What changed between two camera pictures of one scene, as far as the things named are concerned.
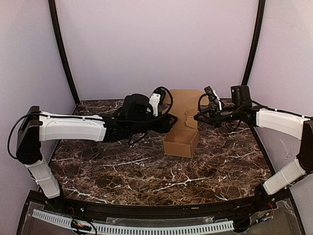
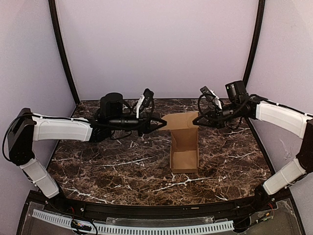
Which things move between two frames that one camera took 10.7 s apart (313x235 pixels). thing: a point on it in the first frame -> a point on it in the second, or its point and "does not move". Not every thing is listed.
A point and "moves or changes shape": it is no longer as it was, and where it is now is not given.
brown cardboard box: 178,141 moves or changes shape
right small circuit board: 264,215 does not move
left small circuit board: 75,224 does not move
